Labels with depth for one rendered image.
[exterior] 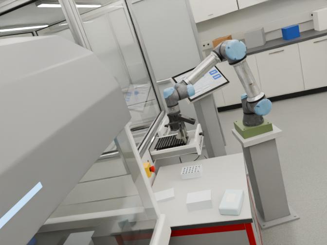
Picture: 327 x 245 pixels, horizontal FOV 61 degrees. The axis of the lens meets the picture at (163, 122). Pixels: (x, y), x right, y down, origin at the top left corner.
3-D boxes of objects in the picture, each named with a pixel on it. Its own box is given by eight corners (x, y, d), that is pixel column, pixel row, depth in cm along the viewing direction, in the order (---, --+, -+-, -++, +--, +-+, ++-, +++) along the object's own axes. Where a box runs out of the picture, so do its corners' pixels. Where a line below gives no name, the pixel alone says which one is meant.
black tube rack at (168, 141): (189, 140, 206) (187, 132, 204) (186, 151, 190) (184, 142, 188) (161, 145, 212) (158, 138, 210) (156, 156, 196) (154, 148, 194)
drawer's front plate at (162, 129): (170, 128, 247) (167, 117, 243) (164, 143, 220) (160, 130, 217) (168, 129, 247) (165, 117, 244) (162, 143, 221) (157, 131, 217)
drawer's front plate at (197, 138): (203, 136, 209) (199, 123, 205) (200, 154, 183) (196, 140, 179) (201, 136, 209) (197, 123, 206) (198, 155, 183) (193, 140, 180)
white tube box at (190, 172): (203, 169, 176) (201, 164, 175) (201, 176, 168) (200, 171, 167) (184, 172, 180) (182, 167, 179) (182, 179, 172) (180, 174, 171)
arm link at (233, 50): (264, 105, 195) (231, 36, 177) (276, 111, 181) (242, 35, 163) (250, 114, 195) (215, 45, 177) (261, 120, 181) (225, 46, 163)
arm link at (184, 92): (189, 81, 181) (172, 87, 180) (193, 84, 170) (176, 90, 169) (191, 93, 183) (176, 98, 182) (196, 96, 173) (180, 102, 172)
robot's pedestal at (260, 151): (281, 197, 243) (266, 118, 220) (299, 218, 215) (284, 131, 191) (248, 206, 244) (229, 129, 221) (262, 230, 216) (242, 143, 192)
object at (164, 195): (174, 189, 164) (173, 187, 164) (174, 198, 156) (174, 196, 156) (154, 195, 165) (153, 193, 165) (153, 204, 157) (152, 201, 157)
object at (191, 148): (200, 135, 207) (198, 128, 205) (197, 152, 184) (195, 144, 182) (151, 146, 219) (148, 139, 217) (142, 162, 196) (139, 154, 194)
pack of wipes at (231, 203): (226, 195, 145) (224, 188, 143) (245, 196, 140) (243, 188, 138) (219, 215, 132) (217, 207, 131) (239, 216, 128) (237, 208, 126)
